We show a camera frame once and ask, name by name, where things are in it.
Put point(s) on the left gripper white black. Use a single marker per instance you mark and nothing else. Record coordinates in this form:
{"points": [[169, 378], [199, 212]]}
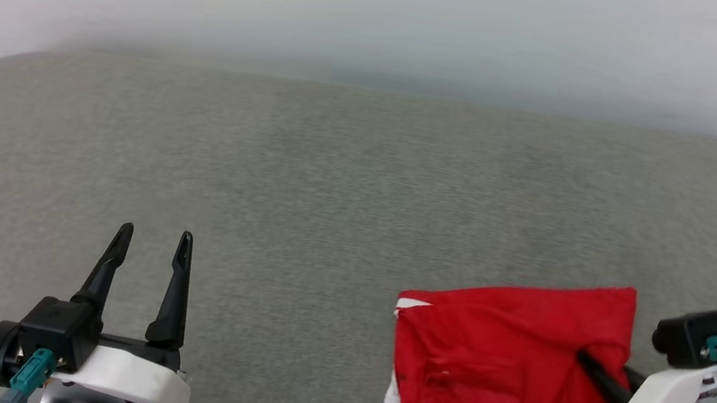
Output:
{"points": [[134, 374]]}

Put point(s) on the red shirt with white trim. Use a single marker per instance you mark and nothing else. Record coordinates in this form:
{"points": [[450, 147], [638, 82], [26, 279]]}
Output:
{"points": [[505, 359]]}

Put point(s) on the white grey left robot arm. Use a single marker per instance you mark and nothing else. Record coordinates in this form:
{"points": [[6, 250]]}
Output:
{"points": [[80, 402]]}

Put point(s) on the grey fabric sofa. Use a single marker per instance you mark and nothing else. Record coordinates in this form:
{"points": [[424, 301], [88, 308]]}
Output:
{"points": [[332, 190]]}

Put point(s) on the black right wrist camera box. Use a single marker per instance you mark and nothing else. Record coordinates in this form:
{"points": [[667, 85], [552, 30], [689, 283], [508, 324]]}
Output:
{"points": [[686, 339]]}

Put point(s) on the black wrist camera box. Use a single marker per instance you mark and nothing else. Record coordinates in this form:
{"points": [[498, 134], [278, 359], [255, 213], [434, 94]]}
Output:
{"points": [[686, 339], [55, 327]]}

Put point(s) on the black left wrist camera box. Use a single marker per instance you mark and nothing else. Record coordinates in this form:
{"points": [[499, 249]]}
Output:
{"points": [[55, 327]]}

